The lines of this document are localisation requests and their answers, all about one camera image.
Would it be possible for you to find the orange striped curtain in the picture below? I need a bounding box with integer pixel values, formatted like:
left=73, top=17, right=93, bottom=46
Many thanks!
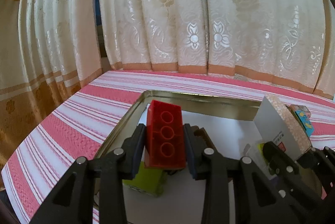
left=0, top=0, right=104, bottom=169

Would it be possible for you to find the colourful printed small cube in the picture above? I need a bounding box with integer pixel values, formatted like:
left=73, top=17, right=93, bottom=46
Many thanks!
left=289, top=104, right=314, bottom=139

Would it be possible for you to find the gold metal tin box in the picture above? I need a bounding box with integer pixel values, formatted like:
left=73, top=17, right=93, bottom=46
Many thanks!
left=93, top=90, right=325, bottom=224

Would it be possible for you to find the pink striped blanket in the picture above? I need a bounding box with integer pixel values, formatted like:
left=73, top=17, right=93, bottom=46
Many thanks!
left=1, top=70, right=335, bottom=224

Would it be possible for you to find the brown toy stair piece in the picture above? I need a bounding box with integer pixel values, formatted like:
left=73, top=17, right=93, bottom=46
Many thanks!
left=192, top=127, right=218, bottom=154

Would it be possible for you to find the red toy brick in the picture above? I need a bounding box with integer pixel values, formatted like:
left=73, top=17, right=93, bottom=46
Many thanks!
left=144, top=100, right=187, bottom=169

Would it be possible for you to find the cream patterned curtain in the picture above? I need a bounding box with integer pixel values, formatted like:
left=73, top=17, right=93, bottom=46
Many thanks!
left=97, top=0, right=335, bottom=96

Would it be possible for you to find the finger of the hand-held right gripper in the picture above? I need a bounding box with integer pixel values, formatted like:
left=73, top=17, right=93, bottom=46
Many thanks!
left=263, top=142, right=327, bottom=224
left=298, top=147, right=335, bottom=198

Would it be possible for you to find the green printed white cube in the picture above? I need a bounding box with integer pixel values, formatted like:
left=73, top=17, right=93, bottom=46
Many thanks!
left=243, top=142, right=274, bottom=180

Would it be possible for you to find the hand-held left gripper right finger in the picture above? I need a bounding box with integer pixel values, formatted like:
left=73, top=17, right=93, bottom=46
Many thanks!
left=183, top=123, right=301, bottom=224

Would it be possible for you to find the white box with speckled side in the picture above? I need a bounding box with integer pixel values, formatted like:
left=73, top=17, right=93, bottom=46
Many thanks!
left=253, top=94, right=312, bottom=162

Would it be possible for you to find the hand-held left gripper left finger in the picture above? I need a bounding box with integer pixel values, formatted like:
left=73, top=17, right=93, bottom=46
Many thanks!
left=30, top=123, right=146, bottom=224

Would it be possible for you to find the yellow-green toy block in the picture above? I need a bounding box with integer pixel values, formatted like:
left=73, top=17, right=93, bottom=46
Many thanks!
left=122, top=161, right=168, bottom=197

